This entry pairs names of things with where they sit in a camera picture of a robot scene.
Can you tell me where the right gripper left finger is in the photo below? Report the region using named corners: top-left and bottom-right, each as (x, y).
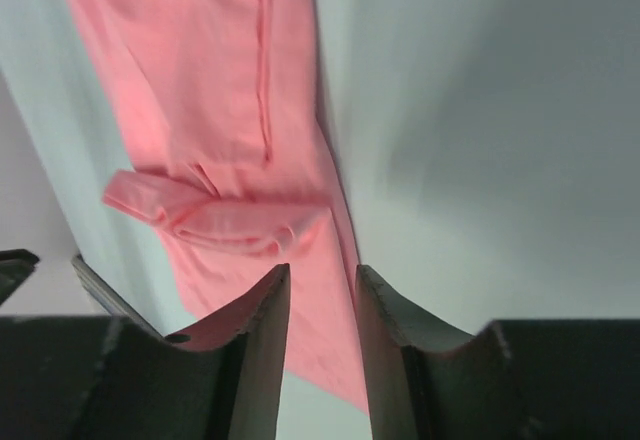
top-left (1, 265), bottom-right (290, 439)

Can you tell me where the left aluminium frame post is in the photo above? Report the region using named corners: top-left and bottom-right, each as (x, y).
top-left (71, 254), bottom-right (162, 338)

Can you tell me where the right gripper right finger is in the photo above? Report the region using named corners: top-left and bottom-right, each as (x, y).
top-left (356, 266), bottom-right (639, 439)

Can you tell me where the pink t-shirt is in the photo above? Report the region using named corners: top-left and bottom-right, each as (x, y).
top-left (68, 0), bottom-right (367, 409)

